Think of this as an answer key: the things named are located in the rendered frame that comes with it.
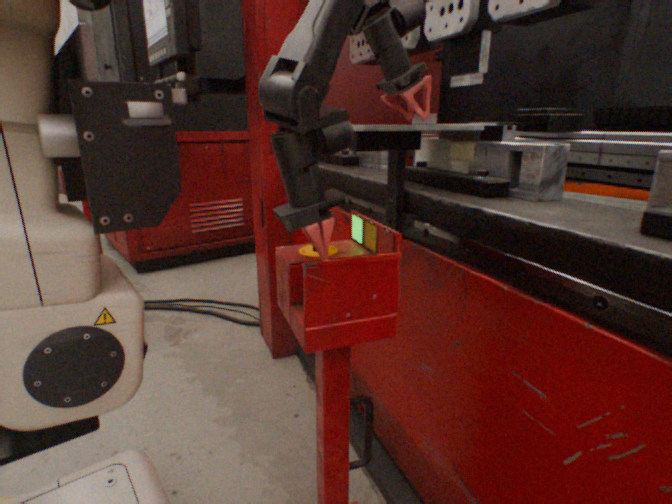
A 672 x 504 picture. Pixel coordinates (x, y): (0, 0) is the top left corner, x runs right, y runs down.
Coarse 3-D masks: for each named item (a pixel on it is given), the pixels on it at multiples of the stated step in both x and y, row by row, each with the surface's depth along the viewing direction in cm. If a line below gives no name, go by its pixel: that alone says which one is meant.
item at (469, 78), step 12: (468, 36) 85; (480, 36) 82; (456, 48) 88; (468, 48) 85; (480, 48) 82; (456, 60) 89; (468, 60) 85; (480, 60) 83; (456, 72) 89; (468, 72) 86; (480, 72) 83; (456, 84) 91; (468, 84) 88
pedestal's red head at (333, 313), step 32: (288, 256) 74; (352, 256) 74; (384, 256) 65; (288, 288) 71; (320, 288) 63; (352, 288) 65; (384, 288) 67; (288, 320) 74; (320, 320) 64; (352, 320) 66; (384, 320) 68
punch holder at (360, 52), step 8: (352, 40) 125; (360, 40) 120; (352, 48) 125; (360, 48) 121; (368, 48) 116; (352, 56) 126; (360, 56) 121; (368, 56) 117; (360, 64) 128; (368, 64) 128; (376, 64) 128
